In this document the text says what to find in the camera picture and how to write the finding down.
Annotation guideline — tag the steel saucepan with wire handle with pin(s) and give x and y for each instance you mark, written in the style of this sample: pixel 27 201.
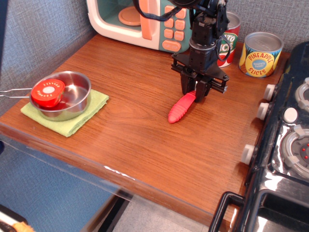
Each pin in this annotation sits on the steel saucepan with wire handle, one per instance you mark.
pixel 75 99

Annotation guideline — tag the red toy tomato half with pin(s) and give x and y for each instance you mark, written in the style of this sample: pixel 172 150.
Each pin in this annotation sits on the red toy tomato half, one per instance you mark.
pixel 48 92

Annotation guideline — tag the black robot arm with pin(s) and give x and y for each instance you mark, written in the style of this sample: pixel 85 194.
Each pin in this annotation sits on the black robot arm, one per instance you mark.
pixel 208 21

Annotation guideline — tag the green folded cloth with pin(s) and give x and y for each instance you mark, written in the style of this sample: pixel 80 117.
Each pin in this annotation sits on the green folded cloth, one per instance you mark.
pixel 68 127

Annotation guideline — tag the tomato sauce can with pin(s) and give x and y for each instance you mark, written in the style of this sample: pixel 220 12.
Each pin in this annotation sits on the tomato sauce can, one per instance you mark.
pixel 227 49

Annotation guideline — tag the red handled metal spoon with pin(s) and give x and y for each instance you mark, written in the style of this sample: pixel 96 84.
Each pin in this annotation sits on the red handled metal spoon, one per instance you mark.
pixel 180 108

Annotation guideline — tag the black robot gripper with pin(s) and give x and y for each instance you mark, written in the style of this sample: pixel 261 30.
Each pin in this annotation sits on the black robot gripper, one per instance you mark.
pixel 199 70

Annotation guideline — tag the teal toy microwave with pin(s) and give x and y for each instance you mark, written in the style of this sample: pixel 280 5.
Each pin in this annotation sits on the teal toy microwave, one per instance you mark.
pixel 119 20

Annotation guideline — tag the pineapple slices can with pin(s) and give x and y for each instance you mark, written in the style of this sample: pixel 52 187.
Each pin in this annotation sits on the pineapple slices can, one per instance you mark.
pixel 260 54

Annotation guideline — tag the black toy stove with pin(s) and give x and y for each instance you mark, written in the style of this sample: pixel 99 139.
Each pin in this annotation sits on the black toy stove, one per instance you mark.
pixel 276 198

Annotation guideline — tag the orange fuzzy object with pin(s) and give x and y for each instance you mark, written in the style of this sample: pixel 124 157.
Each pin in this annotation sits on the orange fuzzy object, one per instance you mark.
pixel 22 227

